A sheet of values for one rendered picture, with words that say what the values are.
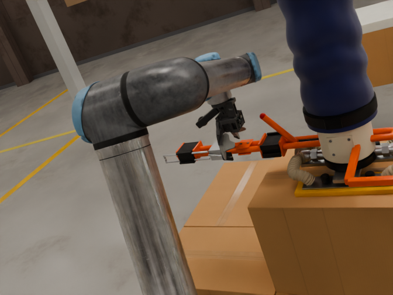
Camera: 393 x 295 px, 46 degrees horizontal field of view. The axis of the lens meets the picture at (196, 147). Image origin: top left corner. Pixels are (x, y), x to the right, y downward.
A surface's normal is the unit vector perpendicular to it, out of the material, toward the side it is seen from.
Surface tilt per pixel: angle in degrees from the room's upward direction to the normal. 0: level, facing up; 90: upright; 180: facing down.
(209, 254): 0
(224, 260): 0
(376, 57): 90
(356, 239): 90
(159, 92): 77
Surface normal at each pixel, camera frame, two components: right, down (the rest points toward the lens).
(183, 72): 0.44, -0.40
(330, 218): -0.42, 0.51
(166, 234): 0.61, -0.12
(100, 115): -0.29, 0.21
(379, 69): -0.22, 0.49
